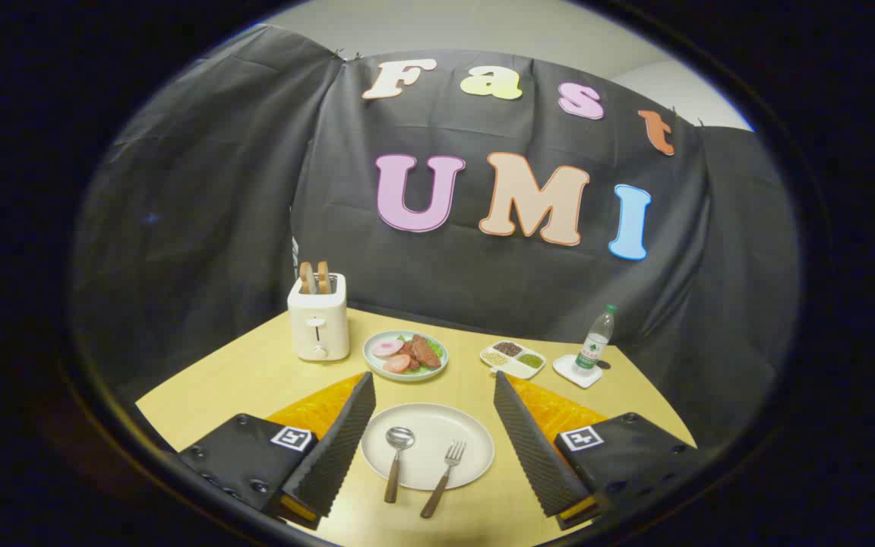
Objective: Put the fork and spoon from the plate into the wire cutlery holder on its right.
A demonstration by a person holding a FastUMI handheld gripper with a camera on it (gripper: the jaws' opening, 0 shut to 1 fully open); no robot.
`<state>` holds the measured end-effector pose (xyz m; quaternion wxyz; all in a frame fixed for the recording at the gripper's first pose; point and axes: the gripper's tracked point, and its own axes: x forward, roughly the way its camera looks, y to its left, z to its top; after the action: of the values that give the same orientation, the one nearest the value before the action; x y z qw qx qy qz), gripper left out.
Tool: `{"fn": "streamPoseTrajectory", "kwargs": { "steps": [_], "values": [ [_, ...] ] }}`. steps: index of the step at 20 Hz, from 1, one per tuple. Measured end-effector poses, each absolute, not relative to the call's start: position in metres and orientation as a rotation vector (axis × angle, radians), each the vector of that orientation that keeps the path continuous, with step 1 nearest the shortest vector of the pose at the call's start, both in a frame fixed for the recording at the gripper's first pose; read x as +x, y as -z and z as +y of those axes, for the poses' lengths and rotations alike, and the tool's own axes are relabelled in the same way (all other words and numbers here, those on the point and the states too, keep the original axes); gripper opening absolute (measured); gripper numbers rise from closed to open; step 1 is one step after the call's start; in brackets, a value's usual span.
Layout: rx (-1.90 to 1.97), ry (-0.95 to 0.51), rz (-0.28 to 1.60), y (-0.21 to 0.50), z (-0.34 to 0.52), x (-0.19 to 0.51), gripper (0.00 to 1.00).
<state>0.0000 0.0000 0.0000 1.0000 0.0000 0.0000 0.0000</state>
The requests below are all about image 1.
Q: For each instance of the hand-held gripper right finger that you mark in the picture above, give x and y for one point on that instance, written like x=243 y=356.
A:
x=532 y=448

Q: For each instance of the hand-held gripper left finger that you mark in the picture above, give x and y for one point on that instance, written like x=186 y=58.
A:
x=339 y=448

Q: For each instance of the white square coaster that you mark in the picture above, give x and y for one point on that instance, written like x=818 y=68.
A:
x=568 y=368

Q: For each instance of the white three-compartment condiment dish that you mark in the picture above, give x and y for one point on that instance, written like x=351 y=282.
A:
x=513 y=358

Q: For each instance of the white round plate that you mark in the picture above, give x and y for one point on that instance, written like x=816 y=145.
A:
x=430 y=425

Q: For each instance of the plate of sliced meat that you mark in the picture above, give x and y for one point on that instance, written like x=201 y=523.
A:
x=405 y=355

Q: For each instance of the clear plastic water bottle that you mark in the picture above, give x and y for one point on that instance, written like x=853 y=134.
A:
x=595 y=343

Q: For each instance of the white toaster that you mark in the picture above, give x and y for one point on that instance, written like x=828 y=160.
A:
x=319 y=319

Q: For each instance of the toast slice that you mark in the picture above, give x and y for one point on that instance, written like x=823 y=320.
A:
x=306 y=278
x=323 y=276

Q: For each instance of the black backdrop cloth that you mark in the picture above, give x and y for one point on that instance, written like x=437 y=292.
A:
x=483 y=228

